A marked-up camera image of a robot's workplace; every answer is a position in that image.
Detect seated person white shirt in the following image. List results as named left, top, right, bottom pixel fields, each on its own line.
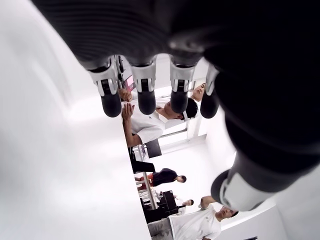
left=117, top=88, right=200, bottom=148

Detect person in dark shirt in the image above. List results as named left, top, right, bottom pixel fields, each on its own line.
left=151, top=167, right=188, bottom=187

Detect pink lit monitor screen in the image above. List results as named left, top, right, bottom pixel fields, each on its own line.
left=116, top=55, right=137, bottom=92

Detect black chair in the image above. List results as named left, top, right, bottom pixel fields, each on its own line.
left=127, top=146, right=156, bottom=174

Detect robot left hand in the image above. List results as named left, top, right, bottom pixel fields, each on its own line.
left=29, top=0, right=320, bottom=212

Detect distant person white shirt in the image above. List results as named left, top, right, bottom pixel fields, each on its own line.
left=174, top=198, right=195, bottom=216

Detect standing person beige trousers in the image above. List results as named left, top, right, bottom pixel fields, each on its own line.
left=147, top=194, right=240, bottom=240

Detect background person short hair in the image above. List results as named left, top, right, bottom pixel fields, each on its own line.
left=188, top=83, right=206, bottom=103

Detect black equipment rack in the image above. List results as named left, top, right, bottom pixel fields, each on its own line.
left=139, top=189, right=186, bottom=223

